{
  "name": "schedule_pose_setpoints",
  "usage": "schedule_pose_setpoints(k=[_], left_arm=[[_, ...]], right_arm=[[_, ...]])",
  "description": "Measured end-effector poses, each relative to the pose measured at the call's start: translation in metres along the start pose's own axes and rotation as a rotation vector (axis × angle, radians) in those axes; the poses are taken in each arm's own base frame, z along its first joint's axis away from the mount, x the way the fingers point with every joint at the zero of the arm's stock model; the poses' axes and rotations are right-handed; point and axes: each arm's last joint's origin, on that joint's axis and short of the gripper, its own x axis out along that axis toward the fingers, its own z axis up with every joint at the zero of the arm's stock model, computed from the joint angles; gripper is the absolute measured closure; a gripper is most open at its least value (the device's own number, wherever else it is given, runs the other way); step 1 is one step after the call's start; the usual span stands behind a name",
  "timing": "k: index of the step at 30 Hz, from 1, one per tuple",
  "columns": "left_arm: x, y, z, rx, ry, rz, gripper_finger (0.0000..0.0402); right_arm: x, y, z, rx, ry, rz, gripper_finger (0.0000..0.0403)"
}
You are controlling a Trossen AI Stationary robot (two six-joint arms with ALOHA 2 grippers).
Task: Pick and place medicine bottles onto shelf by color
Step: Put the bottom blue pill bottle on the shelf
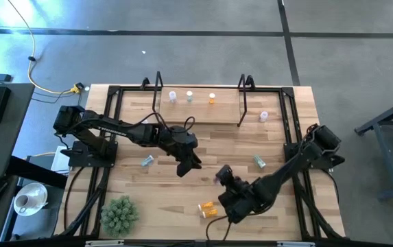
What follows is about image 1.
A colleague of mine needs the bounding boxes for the silver metal bar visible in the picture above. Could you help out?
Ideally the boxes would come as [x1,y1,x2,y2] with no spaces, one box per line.
[85,241,126,247]
[277,241,316,247]

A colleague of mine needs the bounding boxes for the dark grey desk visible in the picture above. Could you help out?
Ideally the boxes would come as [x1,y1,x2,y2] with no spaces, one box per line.
[0,82,36,181]

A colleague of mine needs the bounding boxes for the white coffee cup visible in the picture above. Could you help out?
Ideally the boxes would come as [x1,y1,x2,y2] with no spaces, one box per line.
[13,193,39,215]

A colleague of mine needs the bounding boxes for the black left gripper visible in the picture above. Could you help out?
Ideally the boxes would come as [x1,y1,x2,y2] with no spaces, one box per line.
[163,126,203,178]

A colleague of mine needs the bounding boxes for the wooden shelf black metal legs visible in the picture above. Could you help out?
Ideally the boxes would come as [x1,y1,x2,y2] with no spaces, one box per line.
[151,71,256,128]

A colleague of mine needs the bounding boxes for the white box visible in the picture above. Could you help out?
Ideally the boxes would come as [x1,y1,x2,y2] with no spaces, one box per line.
[51,145,72,174]

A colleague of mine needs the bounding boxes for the yellow black plug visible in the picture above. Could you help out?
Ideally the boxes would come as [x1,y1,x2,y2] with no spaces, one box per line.
[69,82,86,95]

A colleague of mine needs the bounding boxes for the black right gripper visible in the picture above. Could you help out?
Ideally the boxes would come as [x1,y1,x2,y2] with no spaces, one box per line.
[216,164,263,224]

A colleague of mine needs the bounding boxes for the green artificial succulent plant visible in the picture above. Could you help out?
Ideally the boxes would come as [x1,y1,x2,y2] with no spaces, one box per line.
[99,195,141,237]

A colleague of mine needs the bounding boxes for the yellow floor cable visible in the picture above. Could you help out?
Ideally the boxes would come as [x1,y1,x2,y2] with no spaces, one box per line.
[6,0,78,95]

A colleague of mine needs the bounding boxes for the green teal pill bottle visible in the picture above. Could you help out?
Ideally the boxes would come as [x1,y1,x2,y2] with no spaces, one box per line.
[252,154,267,169]

